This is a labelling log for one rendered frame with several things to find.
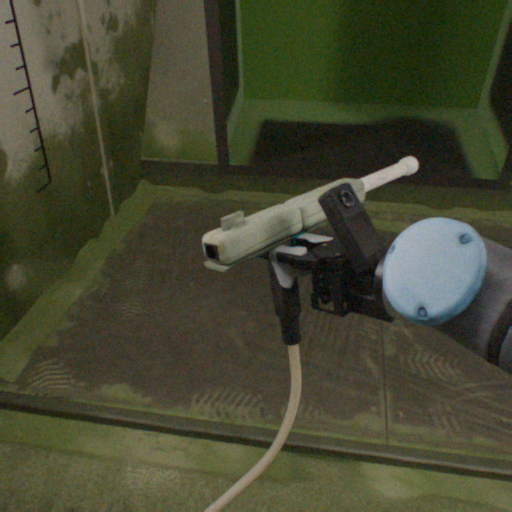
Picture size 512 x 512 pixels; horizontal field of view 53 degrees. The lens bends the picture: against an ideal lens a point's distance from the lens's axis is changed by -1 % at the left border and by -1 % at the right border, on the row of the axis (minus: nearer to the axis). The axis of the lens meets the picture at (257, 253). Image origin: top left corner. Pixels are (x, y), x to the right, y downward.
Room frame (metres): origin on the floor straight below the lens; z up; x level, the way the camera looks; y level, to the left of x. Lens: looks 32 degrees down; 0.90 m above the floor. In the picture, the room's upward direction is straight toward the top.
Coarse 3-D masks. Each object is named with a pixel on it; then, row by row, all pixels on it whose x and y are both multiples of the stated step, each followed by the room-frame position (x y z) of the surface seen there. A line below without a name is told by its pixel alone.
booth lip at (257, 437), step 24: (0, 408) 0.78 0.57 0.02; (24, 408) 0.77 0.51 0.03; (48, 408) 0.76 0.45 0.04; (72, 408) 0.76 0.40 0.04; (96, 408) 0.76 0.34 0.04; (168, 432) 0.72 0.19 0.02; (192, 432) 0.71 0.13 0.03; (216, 432) 0.70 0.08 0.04; (240, 432) 0.70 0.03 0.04; (264, 432) 0.70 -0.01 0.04; (288, 432) 0.70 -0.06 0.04; (336, 456) 0.66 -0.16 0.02; (360, 456) 0.65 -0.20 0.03; (384, 456) 0.65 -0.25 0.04; (408, 456) 0.64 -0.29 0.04; (432, 456) 0.64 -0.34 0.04; (456, 456) 0.64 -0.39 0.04; (504, 480) 0.61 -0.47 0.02
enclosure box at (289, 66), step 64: (256, 0) 1.33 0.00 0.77; (320, 0) 1.31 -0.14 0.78; (384, 0) 1.29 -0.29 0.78; (448, 0) 1.27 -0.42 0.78; (256, 64) 1.36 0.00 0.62; (320, 64) 1.33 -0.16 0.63; (384, 64) 1.31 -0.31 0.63; (448, 64) 1.29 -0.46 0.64; (256, 128) 1.23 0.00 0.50; (320, 128) 1.22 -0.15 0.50; (384, 128) 1.21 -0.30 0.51; (448, 128) 1.21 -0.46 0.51
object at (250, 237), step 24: (408, 168) 0.88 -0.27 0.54; (312, 192) 0.72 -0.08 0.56; (360, 192) 0.75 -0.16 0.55; (240, 216) 0.61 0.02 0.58; (264, 216) 0.63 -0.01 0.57; (288, 216) 0.64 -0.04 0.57; (312, 216) 0.67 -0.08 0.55; (216, 240) 0.56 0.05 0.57; (240, 240) 0.57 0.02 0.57; (264, 240) 0.60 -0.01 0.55; (288, 240) 0.63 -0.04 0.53; (216, 264) 0.57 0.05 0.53; (288, 288) 0.61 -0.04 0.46; (288, 312) 0.60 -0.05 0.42; (288, 336) 0.60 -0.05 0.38
